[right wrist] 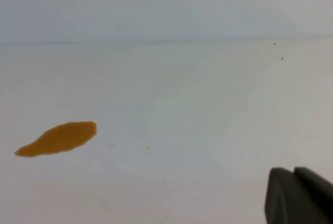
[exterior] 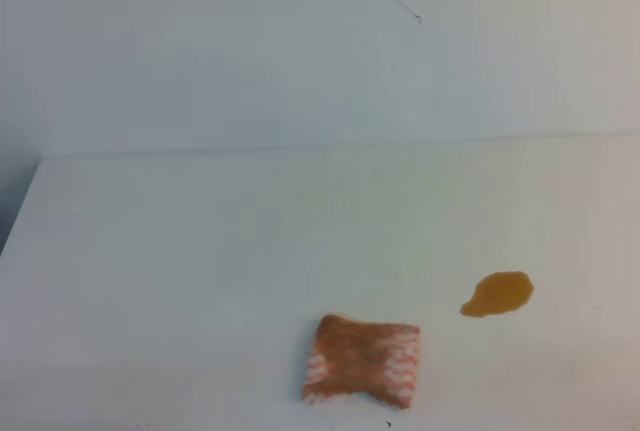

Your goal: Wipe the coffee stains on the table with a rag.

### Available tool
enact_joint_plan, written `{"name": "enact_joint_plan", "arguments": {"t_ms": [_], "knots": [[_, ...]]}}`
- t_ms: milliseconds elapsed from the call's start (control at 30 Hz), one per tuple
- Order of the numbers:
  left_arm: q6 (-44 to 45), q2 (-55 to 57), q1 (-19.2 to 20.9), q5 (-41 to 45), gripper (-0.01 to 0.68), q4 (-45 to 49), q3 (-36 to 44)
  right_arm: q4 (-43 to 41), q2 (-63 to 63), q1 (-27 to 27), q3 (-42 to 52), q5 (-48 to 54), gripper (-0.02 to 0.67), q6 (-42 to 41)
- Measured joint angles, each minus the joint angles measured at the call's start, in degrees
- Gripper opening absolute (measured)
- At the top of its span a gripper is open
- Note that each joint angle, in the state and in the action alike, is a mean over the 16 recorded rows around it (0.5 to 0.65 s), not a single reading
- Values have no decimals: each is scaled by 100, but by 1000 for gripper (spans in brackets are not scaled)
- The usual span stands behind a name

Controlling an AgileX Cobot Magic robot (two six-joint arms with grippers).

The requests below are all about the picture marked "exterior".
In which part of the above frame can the pink white striped stained rag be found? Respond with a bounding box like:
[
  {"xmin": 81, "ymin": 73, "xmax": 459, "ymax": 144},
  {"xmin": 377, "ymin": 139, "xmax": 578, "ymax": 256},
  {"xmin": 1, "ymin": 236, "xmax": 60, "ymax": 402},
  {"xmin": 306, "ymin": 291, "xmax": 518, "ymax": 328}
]
[{"xmin": 301, "ymin": 314, "xmax": 421, "ymax": 410}]

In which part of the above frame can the brown coffee stain puddle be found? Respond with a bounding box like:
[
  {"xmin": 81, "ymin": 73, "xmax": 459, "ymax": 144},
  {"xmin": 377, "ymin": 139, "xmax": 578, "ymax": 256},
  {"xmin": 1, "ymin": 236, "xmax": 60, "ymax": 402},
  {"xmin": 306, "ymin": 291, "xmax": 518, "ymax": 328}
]
[{"xmin": 460, "ymin": 271, "xmax": 534, "ymax": 318}]

